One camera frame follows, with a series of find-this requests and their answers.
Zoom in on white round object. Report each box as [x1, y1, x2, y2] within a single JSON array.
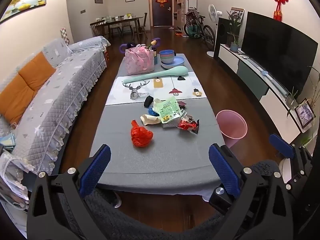
[[279, 159, 292, 183]]

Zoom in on wooden dining table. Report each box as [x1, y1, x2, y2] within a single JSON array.
[[90, 17, 144, 39]]

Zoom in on red plastic bag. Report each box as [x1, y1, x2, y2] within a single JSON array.
[[130, 120, 154, 147]]

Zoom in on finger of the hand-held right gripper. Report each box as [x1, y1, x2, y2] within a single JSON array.
[[284, 170, 312, 198], [269, 133, 313, 172]]

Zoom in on white tall cabinet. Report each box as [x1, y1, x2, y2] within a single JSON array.
[[180, 0, 198, 30]]

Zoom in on green-labelled white food package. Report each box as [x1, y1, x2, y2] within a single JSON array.
[[153, 95, 187, 128]]

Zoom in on sofa with grey quilted cover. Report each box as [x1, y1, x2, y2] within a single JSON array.
[[0, 36, 111, 233]]

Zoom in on white standing fan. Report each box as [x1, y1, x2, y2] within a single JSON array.
[[207, 4, 223, 58]]

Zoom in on black speaker box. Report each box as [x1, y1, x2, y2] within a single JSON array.
[[214, 17, 238, 60]]

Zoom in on yellow wall painting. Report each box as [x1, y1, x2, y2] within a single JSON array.
[[0, 0, 47, 23]]

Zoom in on person's dark grey knit clothing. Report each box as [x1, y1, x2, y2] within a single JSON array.
[[59, 159, 279, 240]]

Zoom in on small bamboo plant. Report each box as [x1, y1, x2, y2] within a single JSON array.
[[285, 66, 320, 110]]

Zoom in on framed picture behind plant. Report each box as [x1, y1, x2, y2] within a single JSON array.
[[230, 7, 245, 27]]

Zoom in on pink waste bin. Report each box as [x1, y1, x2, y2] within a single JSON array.
[[215, 109, 248, 148]]

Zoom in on dark photo frame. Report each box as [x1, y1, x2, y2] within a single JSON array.
[[294, 99, 316, 130]]

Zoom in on black television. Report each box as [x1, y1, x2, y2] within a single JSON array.
[[241, 11, 318, 99]]

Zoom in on bicycle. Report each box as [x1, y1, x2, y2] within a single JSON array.
[[184, 9, 216, 50]]

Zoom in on potted green plant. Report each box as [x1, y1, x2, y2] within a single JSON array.
[[226, 10, 244, 53]]

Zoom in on checkered box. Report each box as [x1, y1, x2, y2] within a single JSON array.
[[60, 27, 71, 46]]

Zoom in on pink gift bag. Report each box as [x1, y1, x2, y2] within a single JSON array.
[[125, 44, 154, 75]]

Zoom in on yellow tulip toy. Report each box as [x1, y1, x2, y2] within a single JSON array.
[[149, 37, 161, 50]]

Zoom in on white and green television cabinet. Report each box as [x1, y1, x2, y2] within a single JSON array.
[[217, 44, 308, 137]]

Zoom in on crumpled beige paper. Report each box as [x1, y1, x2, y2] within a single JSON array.
[[139, 114, 160, 126]]

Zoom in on wooden dining chair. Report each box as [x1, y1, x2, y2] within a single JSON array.
[[132, 12, 148, 39], [90, 21, 110, 40]]

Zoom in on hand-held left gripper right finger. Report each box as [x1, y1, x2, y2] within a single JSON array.
[[209, 142, 300, 240]]

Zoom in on blue-green cloth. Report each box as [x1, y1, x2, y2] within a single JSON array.
[[0, 134, 17, 153]]

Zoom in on red snack wrappers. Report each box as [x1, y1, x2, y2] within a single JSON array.
[[177, 116, 200, 134]]

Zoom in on orange cushion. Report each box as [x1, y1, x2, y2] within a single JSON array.
[[18, 52, 57, 90], [0, 75, 35, 124]]

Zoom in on dark entrance door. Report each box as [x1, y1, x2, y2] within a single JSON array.
[[151, 0, 173, 27]]

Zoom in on grey table mat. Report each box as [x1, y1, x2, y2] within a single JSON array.
[[90, 53, 225, 189]]

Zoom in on white deer printed mat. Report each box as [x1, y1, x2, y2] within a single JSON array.
[[105, 71, 208, 106]]

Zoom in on purple toy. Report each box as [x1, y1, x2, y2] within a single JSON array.
[[119, 42, 140, 54]]

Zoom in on blue plastic shoe cover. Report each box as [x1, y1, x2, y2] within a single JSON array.
[[146, 106, 160, 117]]

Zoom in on mint green long pillow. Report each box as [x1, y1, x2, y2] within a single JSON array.
[[122, 66, 188, 83]]

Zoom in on grey rod with blue end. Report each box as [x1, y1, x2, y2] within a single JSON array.
[[237, 50, 288, 96]]

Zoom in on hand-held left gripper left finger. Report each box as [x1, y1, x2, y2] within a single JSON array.
[[26, 144, 112, 240]]

